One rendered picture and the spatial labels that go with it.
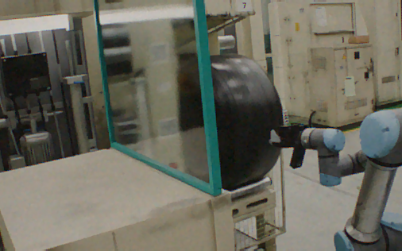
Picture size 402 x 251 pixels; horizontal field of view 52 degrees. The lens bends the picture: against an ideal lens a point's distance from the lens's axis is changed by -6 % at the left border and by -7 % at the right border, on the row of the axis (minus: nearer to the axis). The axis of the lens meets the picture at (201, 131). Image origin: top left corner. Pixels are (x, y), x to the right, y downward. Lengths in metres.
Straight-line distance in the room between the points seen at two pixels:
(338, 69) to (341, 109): 0.58
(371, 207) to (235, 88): 0.70
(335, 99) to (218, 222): 5.65
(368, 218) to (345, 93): 5.30
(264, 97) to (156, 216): 1.03
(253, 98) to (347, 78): 4.93
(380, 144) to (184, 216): 0.55
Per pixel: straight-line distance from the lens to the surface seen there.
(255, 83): 1.72
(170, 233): 0.79
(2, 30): 1.58
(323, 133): 1.46
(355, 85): 6.69
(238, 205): 1.83
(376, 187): 1.24
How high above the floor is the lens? 1.56
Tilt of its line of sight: 13 degrees down
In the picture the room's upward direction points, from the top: 6 degrees counter-clockwise
